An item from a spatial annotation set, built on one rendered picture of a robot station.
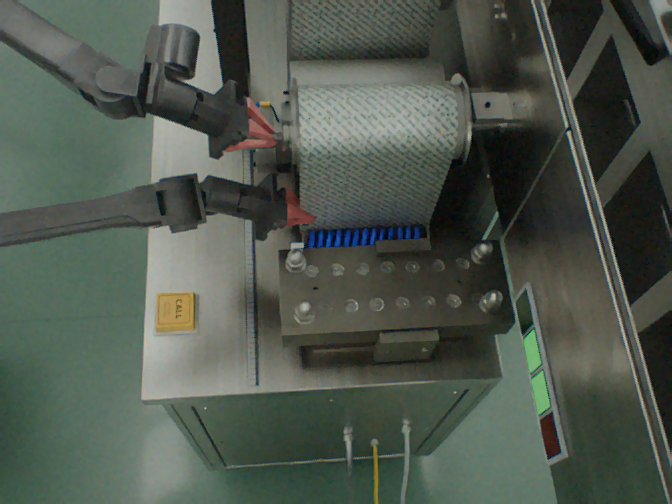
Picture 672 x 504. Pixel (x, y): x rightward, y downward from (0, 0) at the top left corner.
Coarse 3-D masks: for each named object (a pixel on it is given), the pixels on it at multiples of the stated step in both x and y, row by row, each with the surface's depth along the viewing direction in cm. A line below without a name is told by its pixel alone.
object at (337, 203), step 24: (312, 192) 113; (336, 192) 113; (360, 192) 114; (384, 192) 114; (408, 192) 115; (432, 192) 116; (336, 216) 120; (360, 216) 121; (384, 216) 122; (408, 216) 122
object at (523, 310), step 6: (522, 294) 102; (522, 300) 102; (516, 306) 105; (522, 306) 103; (528, 306) 100; (522, 312) 103; (528, 312) 100; (522, 318) 103; (528, 318) 100; (522, 324) 103; (528, 324) 100; (522, 330) 103
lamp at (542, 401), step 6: (540, 372) 97; (534, 378) 99; (540, 378) 97; (534, 384) 99; (540, 384) 97; (534, 390) 99; (540, 390) 97; (546, 390) 95; (540, 396) 97; (546, 396) 95; (540, 402) 97; (546, 402) 95; (540, 408) 97; (546, 408) 95
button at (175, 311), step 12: (156, 300) 128; (168, 300) 128; (180, 300) 128; (192, 300) 128; (156, 312) 127; (168, 312) 127; (180, 312) 127; (192, 312) 127; (156, 324) 126; (168, 324) 126; (180, 324) 126; (192, 324) 126
